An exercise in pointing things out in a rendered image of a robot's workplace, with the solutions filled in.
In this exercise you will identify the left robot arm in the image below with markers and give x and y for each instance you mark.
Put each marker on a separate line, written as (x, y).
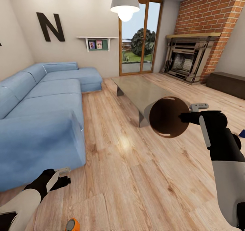
(17, 213)

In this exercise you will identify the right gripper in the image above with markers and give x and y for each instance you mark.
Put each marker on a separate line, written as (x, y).
(188, 117)

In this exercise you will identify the door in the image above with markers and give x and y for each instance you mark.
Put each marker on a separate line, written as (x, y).
(138, 39)

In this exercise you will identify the trash can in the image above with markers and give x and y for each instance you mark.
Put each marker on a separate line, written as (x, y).
(163, 116)

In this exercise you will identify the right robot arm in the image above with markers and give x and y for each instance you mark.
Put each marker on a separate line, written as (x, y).
(227, 160)

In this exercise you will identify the coffee table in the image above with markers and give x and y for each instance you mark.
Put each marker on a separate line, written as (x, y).
(141, 92)

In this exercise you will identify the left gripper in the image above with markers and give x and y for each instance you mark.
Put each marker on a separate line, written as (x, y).
(63, 181)

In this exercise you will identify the cabinet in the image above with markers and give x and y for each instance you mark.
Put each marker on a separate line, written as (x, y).
(228, 83)

